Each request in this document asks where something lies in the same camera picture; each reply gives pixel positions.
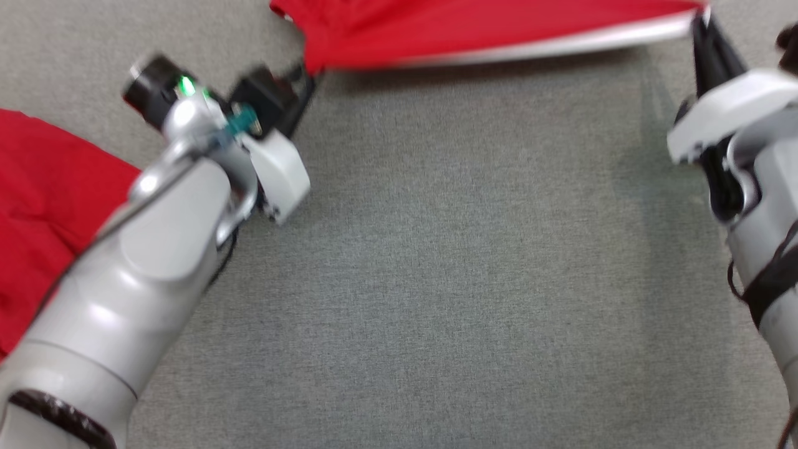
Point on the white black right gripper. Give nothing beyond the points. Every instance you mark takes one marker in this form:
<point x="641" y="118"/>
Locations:
<point x="729" y="106"/>

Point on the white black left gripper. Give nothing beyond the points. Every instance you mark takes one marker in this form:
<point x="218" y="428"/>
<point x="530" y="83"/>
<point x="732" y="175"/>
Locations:
<point x="280" y="174"/>

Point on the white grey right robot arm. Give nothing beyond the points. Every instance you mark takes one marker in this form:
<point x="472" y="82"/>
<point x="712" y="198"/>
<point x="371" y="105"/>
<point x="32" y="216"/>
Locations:
<point x="773" y="206"/>

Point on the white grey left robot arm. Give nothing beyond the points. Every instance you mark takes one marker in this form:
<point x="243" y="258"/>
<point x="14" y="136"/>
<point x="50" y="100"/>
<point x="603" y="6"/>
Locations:
<point x="124" y="280"/>

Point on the black left wrist lit cylinder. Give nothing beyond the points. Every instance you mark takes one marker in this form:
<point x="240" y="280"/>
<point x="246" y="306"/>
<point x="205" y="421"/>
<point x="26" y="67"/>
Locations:
<point x="153" y="87"/>

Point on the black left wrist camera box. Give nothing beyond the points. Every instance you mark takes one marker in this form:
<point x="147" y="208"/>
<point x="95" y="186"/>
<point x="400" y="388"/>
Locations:
<point x="265" y="96"/>

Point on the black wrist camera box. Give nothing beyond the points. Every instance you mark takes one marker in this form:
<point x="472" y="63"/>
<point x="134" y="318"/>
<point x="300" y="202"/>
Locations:
<point x="788" y="47"/>
<point x="265" y="96"/>

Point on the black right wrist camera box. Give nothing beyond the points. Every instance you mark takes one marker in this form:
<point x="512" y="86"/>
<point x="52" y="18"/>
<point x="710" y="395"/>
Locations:
<point x="788" y="47"/>

